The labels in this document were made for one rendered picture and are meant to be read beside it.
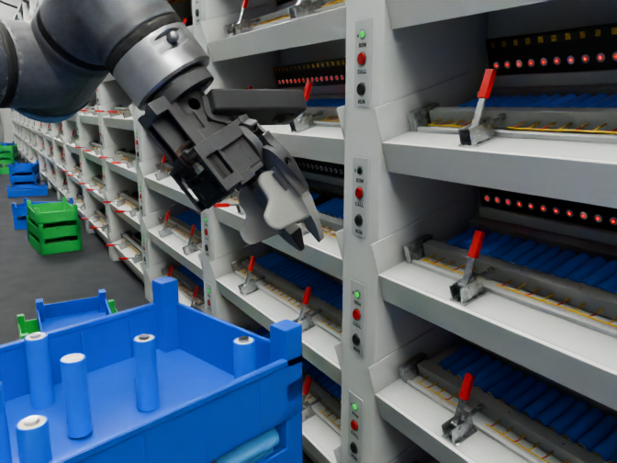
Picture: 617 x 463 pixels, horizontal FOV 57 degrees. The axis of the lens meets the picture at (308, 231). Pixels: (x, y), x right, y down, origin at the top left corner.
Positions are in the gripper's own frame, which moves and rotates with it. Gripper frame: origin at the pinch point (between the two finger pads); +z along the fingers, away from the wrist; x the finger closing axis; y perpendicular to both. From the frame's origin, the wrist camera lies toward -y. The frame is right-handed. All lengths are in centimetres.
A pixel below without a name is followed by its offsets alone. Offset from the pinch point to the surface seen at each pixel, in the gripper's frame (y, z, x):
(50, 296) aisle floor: -18, -21, -191
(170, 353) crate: 17.2, 1.1, -9.0
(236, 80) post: -56, -31, -64
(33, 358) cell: 28.0, -7.2, -3.2
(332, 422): -12, 39, -49
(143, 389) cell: 23.8, 0.3, 0.7
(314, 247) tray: -22.0, 7.9, -32.4
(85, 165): -95, -74, -270
